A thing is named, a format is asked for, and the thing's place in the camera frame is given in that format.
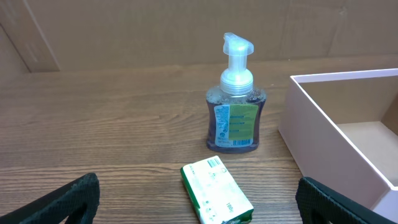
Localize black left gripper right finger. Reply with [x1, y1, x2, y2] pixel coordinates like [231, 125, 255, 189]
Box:
[295, 177, 394, 224]

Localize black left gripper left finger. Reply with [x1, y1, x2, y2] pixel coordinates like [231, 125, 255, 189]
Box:
[1, 173, 100, 224]

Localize green white soap bar box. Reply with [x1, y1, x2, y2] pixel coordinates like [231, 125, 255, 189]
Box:
[180, 156, 254, 224]

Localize purple foam soap pump bottle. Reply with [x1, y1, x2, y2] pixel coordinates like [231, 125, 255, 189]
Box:
[206, 32, 267, 153]

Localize pink cardboard box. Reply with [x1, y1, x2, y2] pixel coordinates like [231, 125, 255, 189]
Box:
[279, 68, 397, 222]

